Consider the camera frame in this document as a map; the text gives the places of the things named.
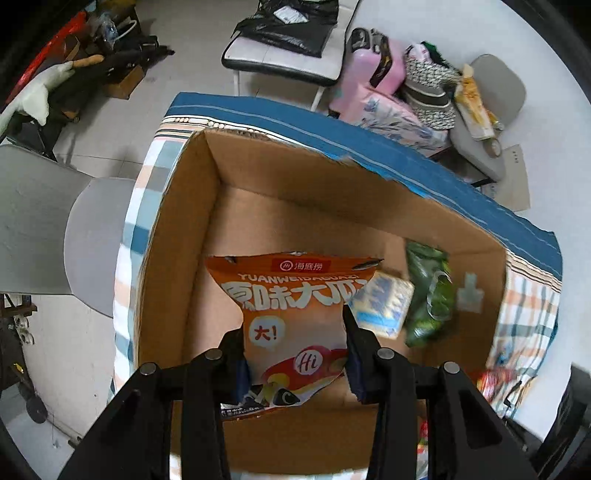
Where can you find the white padded bench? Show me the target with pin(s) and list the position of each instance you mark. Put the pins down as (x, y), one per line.
(295, 46)

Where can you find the yellow snack packet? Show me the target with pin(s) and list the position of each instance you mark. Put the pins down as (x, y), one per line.
(475, 106)

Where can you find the green snack bag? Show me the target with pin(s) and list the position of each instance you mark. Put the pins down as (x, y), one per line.
(429, 295)

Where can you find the black plastic bag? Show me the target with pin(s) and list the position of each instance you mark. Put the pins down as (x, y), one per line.
(291, 25)

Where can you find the white plush toy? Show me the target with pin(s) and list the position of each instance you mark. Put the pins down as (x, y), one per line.
(41, 92)

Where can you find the black white patterned bag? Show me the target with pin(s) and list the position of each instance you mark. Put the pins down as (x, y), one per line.
(429, 87)

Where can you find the orange snack bag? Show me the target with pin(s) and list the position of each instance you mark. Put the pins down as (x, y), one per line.
(286, 323)

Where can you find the small cardboard box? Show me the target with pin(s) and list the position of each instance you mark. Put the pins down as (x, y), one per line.
(124, 78)

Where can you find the striped plaid bed sheet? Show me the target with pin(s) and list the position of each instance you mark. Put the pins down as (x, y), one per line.
(461, 194)

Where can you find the grey round chair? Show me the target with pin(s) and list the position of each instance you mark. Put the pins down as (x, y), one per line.
(489, 120)

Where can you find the flat cardboard sheet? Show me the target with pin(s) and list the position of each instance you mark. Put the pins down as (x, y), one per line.
(510, 177)

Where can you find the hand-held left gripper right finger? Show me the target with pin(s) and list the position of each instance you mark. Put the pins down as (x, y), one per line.
(354, 369)

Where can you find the floral pink bag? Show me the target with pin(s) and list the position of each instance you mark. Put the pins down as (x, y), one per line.
(397, 122)

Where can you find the red snack packet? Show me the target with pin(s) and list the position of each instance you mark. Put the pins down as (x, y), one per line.
(496, 383)

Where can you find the white blue tissue pack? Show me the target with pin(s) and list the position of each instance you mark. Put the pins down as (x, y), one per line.
(383, 302)

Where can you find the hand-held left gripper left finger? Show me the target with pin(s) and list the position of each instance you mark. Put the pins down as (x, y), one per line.
(241, 369)

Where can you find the pile of dark clutter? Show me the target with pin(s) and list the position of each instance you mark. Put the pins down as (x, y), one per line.
(111, 50)

